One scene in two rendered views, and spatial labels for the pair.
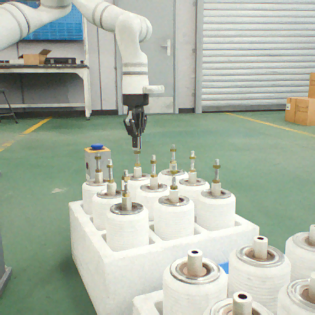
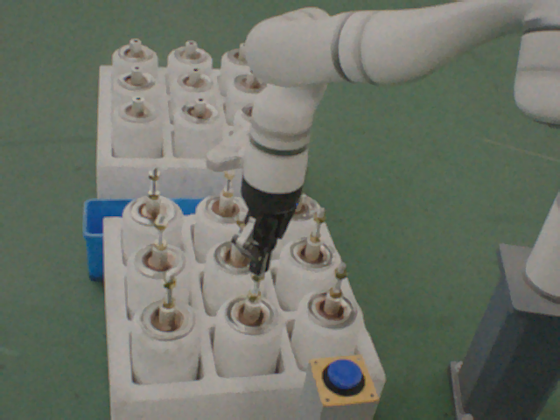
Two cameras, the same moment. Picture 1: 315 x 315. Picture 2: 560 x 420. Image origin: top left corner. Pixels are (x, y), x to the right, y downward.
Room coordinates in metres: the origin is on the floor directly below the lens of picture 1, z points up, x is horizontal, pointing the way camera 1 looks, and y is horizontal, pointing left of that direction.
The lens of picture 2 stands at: (1.74, 0.15, 1.02)
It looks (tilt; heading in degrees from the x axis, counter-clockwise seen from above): 38 degrees down; 186
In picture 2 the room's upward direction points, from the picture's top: 9 degrees clockwise
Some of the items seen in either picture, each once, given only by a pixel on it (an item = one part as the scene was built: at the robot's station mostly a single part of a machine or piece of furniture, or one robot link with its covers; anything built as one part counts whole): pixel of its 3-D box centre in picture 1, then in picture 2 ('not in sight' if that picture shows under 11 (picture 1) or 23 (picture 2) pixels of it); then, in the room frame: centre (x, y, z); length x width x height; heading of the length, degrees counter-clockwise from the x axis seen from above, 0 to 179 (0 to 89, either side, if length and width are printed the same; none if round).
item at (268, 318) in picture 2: (138, 176); (251, 314); (1.01, 0.06, 0.25); 0.08 x 0.08 x 0.01
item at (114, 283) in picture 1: (154, 243); (227, 329); (0.90, 0.01, 0.09); 0.39 x 0.39 x 0.18; 24
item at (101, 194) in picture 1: (111, 194); (311, 254); (0.85, 0.12, 0.25); 0.08 x 0.08 x 0.01
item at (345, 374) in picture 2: (96, 147); (344, 375); (1.13, 0.20, 0.32); 0.04 x 0.04 x 0.02
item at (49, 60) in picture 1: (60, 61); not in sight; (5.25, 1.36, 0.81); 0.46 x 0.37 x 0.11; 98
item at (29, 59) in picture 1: (35, 58); not in sight; (5.29, 1.74, 0.87); 0.40 x 0.30 x 0.23; 84
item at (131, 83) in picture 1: (141, 82); (263, 147); (1.00, 0.04, 0.53); 0.11 x 0.09 x 0.06; 70
